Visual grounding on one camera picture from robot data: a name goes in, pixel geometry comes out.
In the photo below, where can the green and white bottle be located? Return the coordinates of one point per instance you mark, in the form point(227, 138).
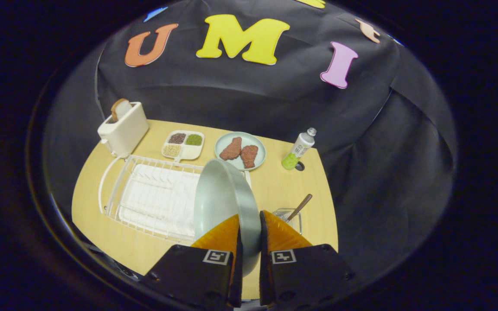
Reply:
point(298, 149)

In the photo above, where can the green plate with meat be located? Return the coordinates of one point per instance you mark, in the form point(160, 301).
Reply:
point(250, 139)

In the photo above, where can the white toaster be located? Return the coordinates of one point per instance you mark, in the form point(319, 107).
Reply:
point(126, 129)

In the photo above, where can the brown bread slice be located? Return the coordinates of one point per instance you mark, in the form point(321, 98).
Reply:
point(117, 109)

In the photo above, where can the white divided snack tray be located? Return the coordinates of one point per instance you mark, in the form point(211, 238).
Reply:
point(193, 152)

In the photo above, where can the brown meat piece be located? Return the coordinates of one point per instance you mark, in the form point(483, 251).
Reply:
point(249, 156)
point(231, 150)

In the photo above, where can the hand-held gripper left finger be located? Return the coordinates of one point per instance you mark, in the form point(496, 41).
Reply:
point(237, 285)

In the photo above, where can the light green plate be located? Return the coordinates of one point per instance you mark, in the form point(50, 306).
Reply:
point(223, 194)

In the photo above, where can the black backdrop cloth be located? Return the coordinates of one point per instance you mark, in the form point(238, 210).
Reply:
point(275, 99)

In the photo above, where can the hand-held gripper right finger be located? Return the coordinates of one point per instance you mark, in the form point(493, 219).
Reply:
point(264, 283)

